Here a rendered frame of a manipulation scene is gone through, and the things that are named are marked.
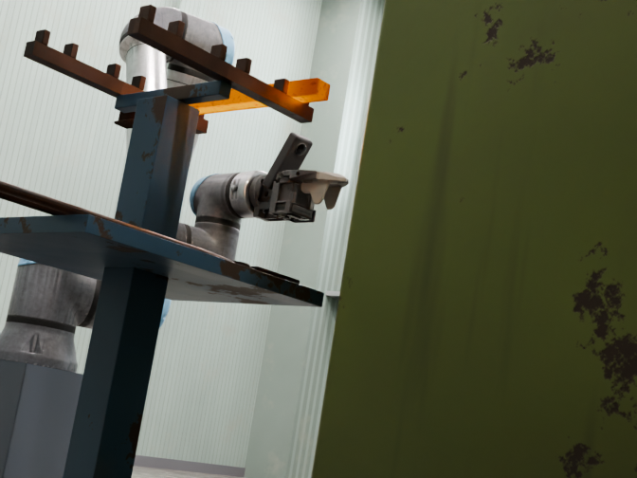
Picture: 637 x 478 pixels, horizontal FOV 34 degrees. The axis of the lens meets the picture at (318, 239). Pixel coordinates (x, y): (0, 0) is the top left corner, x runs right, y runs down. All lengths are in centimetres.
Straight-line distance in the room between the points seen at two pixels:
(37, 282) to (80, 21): 925
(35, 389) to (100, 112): 939
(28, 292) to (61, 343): 13
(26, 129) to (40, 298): 859
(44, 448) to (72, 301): 32
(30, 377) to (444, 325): 134
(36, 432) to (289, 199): 76
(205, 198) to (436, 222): 103
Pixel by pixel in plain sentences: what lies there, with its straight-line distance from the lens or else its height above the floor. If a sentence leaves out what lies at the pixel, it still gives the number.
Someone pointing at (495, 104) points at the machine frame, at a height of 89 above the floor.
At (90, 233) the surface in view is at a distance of 114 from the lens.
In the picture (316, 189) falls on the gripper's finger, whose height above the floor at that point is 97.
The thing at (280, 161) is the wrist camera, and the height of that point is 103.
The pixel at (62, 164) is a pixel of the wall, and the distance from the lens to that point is 1116.
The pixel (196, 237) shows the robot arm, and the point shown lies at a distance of 201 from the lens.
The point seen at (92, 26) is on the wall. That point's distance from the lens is 1160.
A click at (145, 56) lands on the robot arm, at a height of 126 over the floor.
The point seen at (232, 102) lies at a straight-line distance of 149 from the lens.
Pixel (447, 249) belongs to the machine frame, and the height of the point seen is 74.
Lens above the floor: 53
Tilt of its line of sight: 11 degrees up
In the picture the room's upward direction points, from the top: 9 degrees clockwise
